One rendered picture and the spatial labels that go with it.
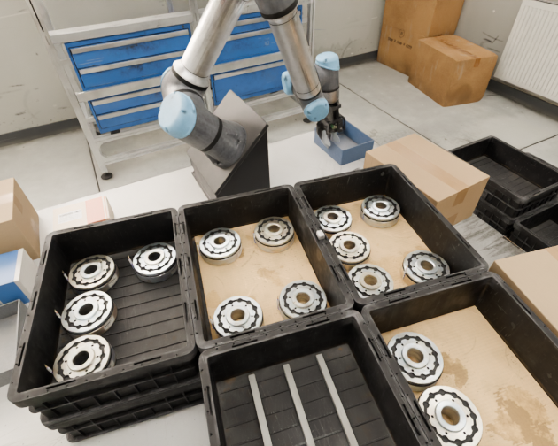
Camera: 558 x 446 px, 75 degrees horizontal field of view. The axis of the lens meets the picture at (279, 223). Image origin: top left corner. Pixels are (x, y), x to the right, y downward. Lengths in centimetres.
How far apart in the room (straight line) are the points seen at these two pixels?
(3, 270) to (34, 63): 244
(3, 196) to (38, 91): 226
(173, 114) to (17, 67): 249
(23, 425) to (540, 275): 112
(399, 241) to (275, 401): 50
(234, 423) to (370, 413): 24
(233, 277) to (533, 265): 66
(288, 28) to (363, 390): 82
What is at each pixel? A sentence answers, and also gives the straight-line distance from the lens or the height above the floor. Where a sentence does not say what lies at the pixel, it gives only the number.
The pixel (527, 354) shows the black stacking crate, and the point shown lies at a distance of 85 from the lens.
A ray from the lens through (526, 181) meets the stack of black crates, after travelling 199.
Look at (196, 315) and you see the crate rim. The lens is 71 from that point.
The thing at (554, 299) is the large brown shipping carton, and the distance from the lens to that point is 91.
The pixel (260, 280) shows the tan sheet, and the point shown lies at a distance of 86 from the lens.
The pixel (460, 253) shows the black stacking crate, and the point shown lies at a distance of 89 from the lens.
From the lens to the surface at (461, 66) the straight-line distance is 358.
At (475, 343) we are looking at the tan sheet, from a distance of 86.
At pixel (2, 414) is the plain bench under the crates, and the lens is 105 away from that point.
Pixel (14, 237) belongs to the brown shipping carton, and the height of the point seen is 80.
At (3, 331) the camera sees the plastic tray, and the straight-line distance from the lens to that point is 118.
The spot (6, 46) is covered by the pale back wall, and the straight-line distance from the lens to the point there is 343.
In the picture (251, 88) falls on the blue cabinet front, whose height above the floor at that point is 39.
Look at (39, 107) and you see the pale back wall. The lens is 357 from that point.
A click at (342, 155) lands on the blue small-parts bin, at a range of 141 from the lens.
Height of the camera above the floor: 151
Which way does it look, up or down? 44 degrees down
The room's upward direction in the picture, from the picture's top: 2 degrees counter-clockwise
